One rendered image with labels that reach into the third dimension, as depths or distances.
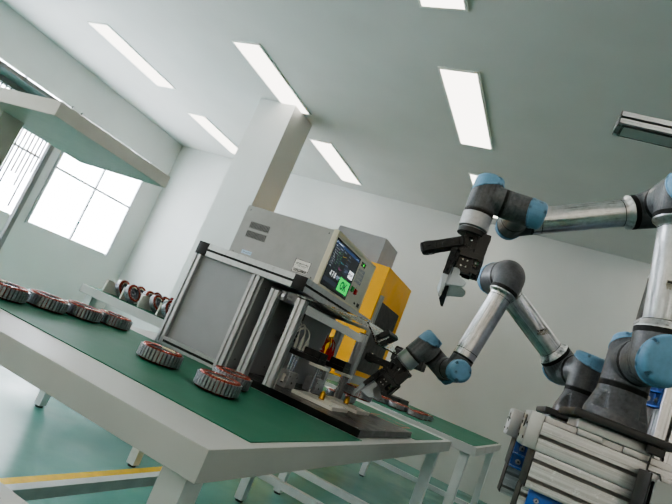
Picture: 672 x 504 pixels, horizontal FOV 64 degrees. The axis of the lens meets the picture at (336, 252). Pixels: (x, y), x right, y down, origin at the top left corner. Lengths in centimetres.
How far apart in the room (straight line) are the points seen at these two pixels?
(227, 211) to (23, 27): 374
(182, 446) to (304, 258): 110
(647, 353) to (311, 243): 104
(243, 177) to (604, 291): 449
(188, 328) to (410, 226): 608
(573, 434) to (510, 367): 556
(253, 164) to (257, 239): 417
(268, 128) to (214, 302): 456
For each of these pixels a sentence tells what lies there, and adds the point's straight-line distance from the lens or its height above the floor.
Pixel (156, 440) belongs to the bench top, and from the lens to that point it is 87.
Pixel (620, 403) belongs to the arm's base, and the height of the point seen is 108.
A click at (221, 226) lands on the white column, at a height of 172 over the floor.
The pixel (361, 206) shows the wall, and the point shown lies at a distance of 801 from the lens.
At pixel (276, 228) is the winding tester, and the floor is 126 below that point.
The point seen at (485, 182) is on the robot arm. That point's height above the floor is 147.
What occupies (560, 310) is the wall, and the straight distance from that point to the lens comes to 715.
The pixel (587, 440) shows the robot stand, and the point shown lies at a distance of 151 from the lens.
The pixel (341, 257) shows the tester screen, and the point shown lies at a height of 125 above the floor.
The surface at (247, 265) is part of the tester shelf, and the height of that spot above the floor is 109.
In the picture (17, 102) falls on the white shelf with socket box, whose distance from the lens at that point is 141.
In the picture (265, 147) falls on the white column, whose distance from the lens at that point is 611.
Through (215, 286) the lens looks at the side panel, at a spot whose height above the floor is 99.
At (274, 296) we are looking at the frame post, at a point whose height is 103.
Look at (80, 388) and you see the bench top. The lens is 98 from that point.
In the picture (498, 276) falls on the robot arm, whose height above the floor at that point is 139.
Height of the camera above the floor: 94
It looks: 10 degrees up
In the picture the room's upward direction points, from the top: 22 degrees clockwise
